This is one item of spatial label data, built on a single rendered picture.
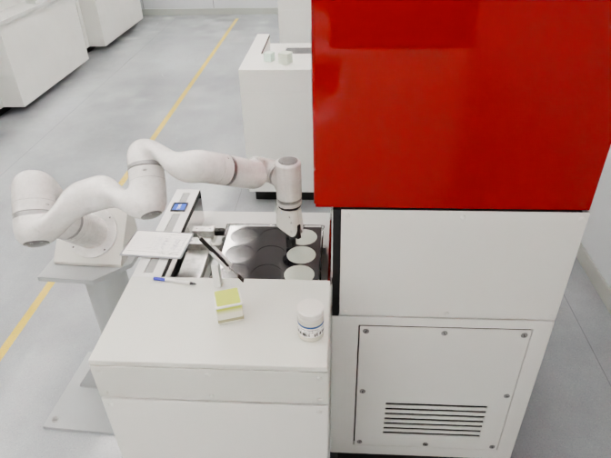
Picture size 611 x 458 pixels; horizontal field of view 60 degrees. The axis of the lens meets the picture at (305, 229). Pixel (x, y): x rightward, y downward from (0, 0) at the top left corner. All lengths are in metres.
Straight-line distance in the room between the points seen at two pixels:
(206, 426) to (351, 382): 0.58
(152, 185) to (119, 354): 0.46
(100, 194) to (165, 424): 0.68
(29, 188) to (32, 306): 1.70
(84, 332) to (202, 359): 1.72
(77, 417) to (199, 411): 1.19
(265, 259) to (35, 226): 0.71
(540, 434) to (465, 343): 0.86
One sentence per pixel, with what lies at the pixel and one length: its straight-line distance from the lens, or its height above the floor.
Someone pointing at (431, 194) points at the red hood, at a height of 1.27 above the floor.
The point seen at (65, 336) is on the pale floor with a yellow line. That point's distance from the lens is 3.12.
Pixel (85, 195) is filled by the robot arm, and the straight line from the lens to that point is 1.63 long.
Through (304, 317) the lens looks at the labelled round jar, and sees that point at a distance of 1.39.
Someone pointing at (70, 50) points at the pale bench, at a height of 0.30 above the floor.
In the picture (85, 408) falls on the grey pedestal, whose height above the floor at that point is 0.01.
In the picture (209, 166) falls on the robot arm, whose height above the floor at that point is 1.34.
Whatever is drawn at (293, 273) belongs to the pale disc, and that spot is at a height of 0.90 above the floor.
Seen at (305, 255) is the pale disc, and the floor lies 0.90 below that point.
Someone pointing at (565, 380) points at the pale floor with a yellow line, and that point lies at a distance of 2.86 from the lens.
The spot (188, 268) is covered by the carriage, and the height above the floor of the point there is 0.88.
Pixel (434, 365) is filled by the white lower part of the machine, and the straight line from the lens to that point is 1.91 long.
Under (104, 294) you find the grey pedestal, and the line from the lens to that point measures 2.18.
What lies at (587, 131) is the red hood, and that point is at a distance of 1.51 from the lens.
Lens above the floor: 2.01
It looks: 34 degrees down
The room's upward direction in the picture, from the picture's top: 2 degrees counter-clockwise
